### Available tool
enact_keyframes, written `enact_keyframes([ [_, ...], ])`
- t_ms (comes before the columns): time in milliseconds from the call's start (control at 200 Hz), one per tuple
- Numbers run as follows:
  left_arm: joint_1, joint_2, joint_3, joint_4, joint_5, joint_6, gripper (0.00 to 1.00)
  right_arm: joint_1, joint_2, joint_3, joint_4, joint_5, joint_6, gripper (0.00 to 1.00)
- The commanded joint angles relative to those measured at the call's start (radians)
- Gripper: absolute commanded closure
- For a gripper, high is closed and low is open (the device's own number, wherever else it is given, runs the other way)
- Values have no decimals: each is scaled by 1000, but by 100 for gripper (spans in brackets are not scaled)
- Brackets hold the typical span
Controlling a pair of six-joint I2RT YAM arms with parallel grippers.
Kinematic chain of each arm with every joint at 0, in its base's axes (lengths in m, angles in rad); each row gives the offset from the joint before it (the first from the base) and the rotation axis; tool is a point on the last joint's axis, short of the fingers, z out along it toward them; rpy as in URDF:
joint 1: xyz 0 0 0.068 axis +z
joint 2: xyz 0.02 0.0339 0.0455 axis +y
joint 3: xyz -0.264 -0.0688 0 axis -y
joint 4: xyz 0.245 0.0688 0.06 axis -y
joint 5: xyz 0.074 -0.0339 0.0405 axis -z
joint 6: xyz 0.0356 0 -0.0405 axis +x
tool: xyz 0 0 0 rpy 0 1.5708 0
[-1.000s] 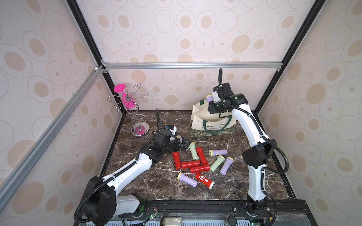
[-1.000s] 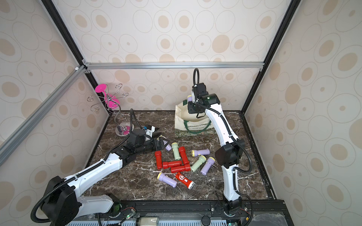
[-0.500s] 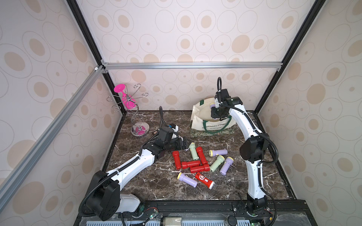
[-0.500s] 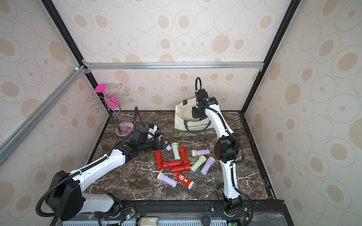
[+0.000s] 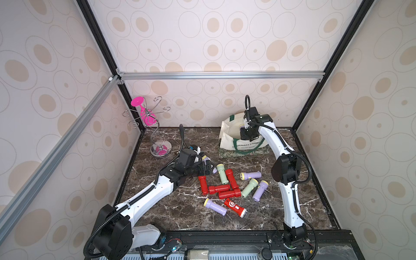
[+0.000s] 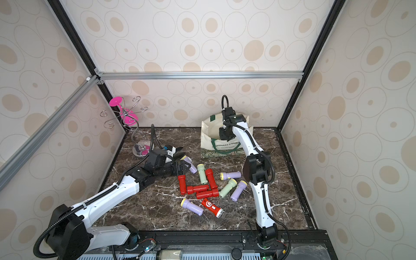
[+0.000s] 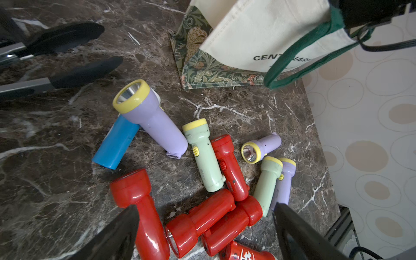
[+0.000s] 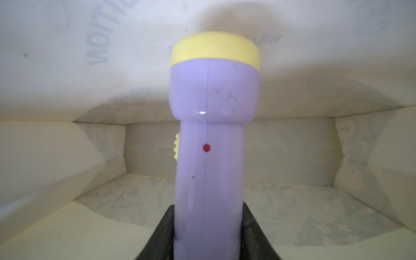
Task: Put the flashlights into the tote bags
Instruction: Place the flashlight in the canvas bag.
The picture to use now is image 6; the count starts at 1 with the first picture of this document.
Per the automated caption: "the purple flashlight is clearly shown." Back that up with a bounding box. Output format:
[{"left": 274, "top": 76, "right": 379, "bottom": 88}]
[
  {"left": 181, "top": 156, "right": 198, "bottom": 174},
  {"left": 180, "top": 198, "right": 204, "bottom": 216},
  {"left": 230, "top": 180, "right": 248, "bottom": 202}
]

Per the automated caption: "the red flashlight vertical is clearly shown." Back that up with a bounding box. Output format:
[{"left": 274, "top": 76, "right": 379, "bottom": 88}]
[{"left": 177, "top": 174, "right": 187, "bottom": 196}]

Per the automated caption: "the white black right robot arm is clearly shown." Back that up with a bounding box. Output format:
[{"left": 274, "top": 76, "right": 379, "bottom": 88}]
[{"left": 219, "top": 95, "right": 288, "bottom": 249}]

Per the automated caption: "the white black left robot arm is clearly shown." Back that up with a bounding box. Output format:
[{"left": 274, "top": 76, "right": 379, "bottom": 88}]
[{"left": 33, "top": 148, "right": 193, "bottom": 260}]

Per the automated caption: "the cream green tote bag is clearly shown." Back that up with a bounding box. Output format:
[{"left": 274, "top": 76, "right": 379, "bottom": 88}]
[{"left": 200, "top": 113, "right": 245, "bottom": 158}]

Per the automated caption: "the green flashlight upper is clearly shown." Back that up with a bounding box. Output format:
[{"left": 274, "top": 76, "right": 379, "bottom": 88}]
[{"left": 197, "top": 164, "right": 208, "bottom": 185}]

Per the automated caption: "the green flashlight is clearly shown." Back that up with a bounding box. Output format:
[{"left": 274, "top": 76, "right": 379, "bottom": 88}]
[
  {"left": 197, "top": 164, "right": 208, "bottom": 185},
  {"left": 219, "top": 178, "right": 237, "bottom": 198}
]

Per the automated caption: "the red flashlight middle horizontal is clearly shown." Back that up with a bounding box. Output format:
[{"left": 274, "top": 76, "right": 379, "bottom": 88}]
[{"left": 186, "top": 184, "right": 210, "bottom": 195}]

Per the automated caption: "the red flashlight horizontal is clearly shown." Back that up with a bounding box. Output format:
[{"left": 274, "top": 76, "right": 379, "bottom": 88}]
[
  {"left": 186, "top": 184, "right": 210, "bottom": 195},
  {"left": 196, "top": 188, "right": 219, "bottom": 199}
]

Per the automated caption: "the red flashlight upper right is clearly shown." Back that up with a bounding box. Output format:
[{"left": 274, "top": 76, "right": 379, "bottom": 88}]
[{"left": 205, "top": 169, "right": 218, "bottom": 190}]

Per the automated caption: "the red flashlight lower horizontal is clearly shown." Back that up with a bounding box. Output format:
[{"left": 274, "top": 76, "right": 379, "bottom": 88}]
[{"left": 196, "top": 188, "right": 219, "bottom": 199}]

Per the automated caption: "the purple flashlight right horizontal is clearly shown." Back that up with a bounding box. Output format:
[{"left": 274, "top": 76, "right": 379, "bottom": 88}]
[{"left": 220, "top": 171, "right": 242, "bottom": 180}]

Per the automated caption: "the purple flashlight bottom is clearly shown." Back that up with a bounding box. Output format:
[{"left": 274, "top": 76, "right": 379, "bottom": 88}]
[{"left": 180, "top": 198, "right": 204, "bottom": 216}]

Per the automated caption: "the green flashlight right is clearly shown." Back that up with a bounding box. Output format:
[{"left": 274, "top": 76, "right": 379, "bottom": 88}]
[{"left": 219, "top": 178, "right": 237, "bottom": 198}]

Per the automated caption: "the red flashlight with logo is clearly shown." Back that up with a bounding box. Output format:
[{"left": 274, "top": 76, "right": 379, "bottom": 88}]
[{"left": 202, "top": 198, "right": 223, "bottom": 218}]

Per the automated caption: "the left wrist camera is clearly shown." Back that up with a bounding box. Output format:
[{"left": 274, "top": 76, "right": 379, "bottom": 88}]
[{"left": 162, "top": 145, "right": 176, "bottom": 163}]

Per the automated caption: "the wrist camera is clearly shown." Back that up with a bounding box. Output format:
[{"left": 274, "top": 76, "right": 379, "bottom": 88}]
[
  {"left": 162, "top": 145, "right": 176, "bottom": 163},
  {"left": 222, "top": 107, "right": 236, "bottom": 123}
]

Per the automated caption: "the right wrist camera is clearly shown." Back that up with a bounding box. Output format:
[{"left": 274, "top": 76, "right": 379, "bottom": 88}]
[{"left": 222, "top": 107, "right": 236, "bottom": 123}]

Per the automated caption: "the aluminium frame rail back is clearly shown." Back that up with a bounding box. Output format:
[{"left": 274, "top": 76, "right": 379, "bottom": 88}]
[{"left": 97, "top": 70, "right": 304, "bottom": 81}]

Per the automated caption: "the aluminium frame rail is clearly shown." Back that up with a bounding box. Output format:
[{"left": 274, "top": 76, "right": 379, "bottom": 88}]
[
  {"left": 97, "top": 70, "right": 304, "bottom": 81},
  {"left": 1, "top": 75, "right": 98, "bottom": 190}
]

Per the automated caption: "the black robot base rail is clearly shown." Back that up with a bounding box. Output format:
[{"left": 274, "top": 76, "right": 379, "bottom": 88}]
[{"left": 57, "top": 229, "right": 339, "bottom": 260}]

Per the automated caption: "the aluminium frame rail left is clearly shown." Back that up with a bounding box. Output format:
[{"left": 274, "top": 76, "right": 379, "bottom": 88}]
[{"left": 1, "top": 75, "right": 98, "bottom": 190}]

